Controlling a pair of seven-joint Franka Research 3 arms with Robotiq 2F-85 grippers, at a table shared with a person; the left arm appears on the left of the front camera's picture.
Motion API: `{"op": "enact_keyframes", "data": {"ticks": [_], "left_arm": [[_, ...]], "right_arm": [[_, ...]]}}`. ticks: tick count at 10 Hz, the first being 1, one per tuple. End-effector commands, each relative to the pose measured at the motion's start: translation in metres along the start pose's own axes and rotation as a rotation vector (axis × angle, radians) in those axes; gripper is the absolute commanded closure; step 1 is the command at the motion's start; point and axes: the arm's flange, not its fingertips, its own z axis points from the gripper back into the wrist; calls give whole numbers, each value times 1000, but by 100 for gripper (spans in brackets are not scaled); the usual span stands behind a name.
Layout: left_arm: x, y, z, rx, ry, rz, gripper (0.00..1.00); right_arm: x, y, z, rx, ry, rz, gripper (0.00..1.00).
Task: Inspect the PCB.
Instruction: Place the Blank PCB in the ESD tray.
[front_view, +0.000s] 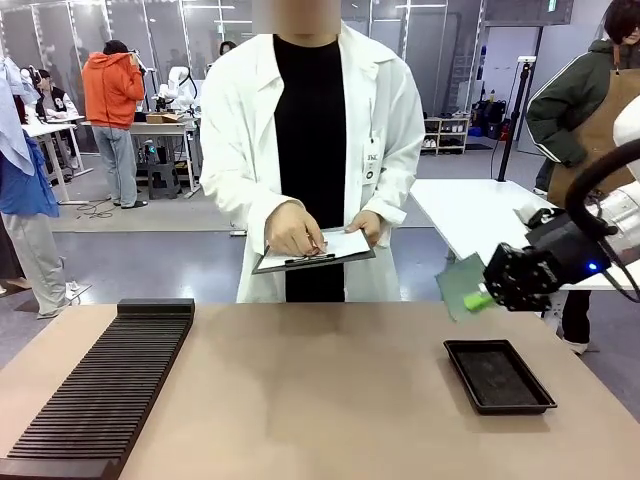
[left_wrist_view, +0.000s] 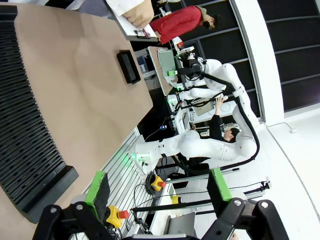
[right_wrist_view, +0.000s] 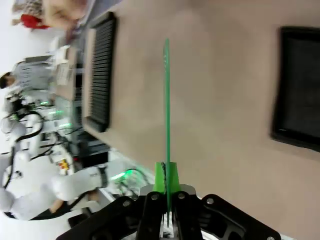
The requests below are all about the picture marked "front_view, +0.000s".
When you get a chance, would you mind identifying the person in orange hoodie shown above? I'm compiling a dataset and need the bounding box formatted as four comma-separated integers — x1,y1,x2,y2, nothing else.
80,39,149,211

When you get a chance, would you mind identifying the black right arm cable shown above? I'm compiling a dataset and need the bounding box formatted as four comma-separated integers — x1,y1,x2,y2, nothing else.
563,141,640,305

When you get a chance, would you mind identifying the black tripod pole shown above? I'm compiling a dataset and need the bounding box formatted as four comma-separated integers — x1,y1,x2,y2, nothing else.
495,55,538,183

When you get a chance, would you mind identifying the white paper sheet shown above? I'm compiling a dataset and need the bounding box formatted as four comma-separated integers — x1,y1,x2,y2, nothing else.
260,228,372,271

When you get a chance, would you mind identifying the grey clipboard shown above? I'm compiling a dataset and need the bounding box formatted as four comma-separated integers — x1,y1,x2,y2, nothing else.
250,225,378,276

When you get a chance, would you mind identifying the person's right hand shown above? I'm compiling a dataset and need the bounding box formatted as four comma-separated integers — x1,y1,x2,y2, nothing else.
264,201,330,257

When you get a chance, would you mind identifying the white table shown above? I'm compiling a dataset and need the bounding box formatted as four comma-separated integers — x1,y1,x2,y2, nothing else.
409,178,640,322

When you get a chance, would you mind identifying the wooden shoe shelf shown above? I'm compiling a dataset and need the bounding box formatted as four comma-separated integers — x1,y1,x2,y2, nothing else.
423,115,472,156

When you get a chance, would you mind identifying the cardboard box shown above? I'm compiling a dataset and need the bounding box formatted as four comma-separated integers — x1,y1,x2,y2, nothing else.
144,111,185,126

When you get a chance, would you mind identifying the person's left forearm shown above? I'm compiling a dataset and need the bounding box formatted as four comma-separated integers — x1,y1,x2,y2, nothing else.
366,159,427,250

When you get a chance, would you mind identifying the person in blue shirt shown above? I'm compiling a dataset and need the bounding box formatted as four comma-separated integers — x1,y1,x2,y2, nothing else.
0,55,95,320

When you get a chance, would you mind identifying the seated person in dark jacket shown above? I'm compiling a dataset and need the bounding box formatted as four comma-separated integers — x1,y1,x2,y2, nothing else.
30,68,80,120

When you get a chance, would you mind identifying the person's right forearm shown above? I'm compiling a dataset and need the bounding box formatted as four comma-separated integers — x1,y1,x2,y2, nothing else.
199,164,307,239

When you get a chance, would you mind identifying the person in white lab coat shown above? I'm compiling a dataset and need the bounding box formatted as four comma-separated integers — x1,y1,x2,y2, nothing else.
199,22,427,304

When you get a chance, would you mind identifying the background desk with box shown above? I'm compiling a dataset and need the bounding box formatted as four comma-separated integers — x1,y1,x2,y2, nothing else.
81,117,202,200

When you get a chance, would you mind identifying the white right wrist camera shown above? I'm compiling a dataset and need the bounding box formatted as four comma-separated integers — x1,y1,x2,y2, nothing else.
513,201,540,225

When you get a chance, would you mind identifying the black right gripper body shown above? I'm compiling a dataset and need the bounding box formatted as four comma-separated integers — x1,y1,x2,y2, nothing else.
482,242,562,313

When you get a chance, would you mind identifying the person's left hand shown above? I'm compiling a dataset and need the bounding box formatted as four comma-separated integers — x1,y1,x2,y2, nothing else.
344,209,383,249

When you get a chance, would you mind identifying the black slotted PCB rack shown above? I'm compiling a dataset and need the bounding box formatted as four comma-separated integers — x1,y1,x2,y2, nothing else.
0,298,196,480

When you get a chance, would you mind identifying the black plastic tray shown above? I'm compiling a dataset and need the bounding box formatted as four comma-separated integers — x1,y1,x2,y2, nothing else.
442,339,559,417

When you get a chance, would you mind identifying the white background desk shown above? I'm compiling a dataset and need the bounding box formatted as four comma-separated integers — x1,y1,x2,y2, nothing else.
21,114,95,205

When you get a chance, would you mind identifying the white name badge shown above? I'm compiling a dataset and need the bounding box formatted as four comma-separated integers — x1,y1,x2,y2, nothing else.
363,139,383,185

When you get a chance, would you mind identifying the black step stool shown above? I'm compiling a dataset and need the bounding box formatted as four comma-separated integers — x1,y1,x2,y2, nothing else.
146,161,182,201

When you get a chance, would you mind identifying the black right wrist mount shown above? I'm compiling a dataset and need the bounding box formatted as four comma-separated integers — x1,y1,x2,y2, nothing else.
524,209,615,290

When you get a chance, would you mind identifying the green PCB board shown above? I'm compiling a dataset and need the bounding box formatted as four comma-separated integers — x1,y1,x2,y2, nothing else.
434,252,494,323

